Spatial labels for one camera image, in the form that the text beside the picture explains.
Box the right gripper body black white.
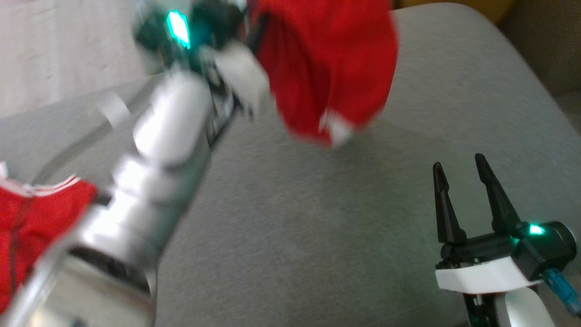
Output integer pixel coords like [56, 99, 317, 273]
[435, 221, 577, 327]

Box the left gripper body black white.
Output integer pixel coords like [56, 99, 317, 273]
[134, 0, 271, 117]

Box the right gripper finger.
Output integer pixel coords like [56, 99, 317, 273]
[433, 162, 467, 244]
[475, 154, 522, 234]

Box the red basketball jersey white trim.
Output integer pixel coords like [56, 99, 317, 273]
[0, 0, 400, 315]

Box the grey fabric sofa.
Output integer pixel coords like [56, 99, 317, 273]
[0, 2, 581, 327]

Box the right arm teal plug cable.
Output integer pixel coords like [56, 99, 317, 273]
[542, 267, 581, 317]

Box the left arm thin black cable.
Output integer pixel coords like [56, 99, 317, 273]
[32, 84, 155, 187]

